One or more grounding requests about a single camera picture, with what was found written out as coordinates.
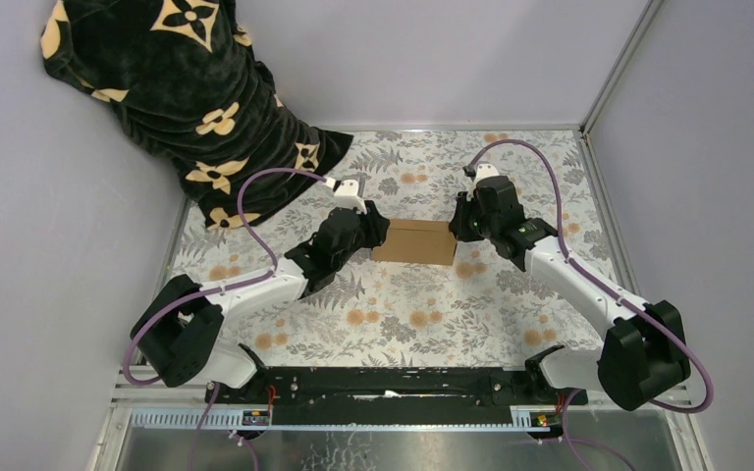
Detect brown cardboard box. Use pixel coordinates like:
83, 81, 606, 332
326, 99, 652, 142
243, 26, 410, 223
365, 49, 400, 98
371, 219, 458, 266

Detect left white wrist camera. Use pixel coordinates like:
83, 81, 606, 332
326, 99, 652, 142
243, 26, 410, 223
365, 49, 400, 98
332, 179, 367, 214

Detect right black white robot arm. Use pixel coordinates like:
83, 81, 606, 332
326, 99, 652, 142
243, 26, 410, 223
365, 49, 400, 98
449, 176, 691, 411

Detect aluminium frame rails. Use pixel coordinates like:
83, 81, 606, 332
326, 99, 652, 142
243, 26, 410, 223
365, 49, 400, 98
87, 0, 717, 471

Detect black floral plush blanket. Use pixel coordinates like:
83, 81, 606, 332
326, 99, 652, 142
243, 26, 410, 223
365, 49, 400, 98
40, 0, 352, 230

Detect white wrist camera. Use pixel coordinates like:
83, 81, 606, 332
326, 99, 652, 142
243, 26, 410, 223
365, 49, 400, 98
332, 179, 367, 214
472, 163, 500, 188

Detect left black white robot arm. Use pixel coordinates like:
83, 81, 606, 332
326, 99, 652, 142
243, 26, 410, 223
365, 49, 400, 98
126, 200, 390, 403

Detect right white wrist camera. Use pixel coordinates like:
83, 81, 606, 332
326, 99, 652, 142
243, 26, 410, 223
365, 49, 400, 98
472, 163, 500, 188

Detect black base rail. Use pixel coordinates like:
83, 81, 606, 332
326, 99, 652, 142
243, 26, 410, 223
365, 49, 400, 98
205, 367, 570, 426

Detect floral patterned table mat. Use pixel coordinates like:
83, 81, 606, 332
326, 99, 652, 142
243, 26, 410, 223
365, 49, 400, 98
169, 130, 615, 367

